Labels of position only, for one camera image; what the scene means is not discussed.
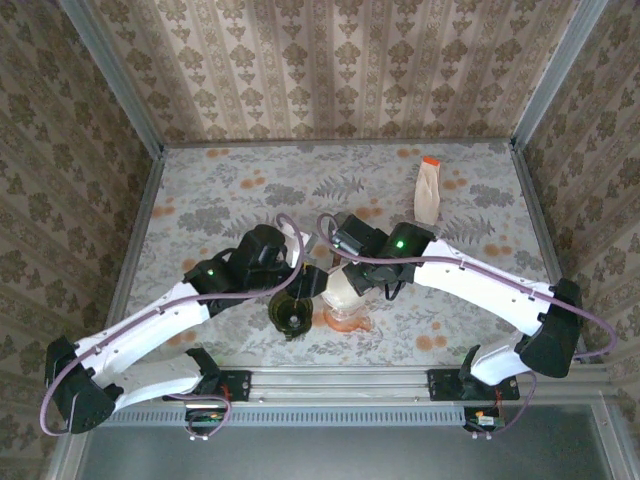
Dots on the white paper coffee filter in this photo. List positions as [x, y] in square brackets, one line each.
[340, 292]

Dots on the green plastic coffee dripper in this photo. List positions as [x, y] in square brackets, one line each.
[290, 320]

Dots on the orange glass pitcher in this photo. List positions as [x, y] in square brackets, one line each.
[360, 326]

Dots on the orange coffee filter package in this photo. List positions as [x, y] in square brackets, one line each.
[428, 195]

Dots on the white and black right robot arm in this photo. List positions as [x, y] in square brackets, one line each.
[480, 280]

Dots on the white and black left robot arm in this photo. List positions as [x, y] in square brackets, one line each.
[145, 320]

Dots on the floral patterned tablecloth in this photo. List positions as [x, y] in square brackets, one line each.
[300, 175]

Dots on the small black controller board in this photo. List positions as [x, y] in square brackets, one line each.
[482, 420]
[205, 417]

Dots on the grey metal panel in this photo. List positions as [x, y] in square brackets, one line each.
[350, 455]

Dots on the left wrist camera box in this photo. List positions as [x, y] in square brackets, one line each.
[300, 245]

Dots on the long aluminium mounting rail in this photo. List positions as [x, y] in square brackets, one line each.
[340, 385]

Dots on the aluminium table end rail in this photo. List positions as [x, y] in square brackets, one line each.
[340, 143]

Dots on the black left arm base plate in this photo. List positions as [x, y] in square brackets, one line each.
[237, 385]

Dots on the aluminium table side rail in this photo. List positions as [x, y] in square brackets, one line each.
[541, 225]
[140, 225]

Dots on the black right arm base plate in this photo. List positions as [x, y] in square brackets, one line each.
[442, 385]

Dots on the aluminium corner post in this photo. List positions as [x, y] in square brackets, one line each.
[556, 75]
[114, 80]

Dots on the aluminium frame bar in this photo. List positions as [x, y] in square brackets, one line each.
[612, 445]
[62, 455]

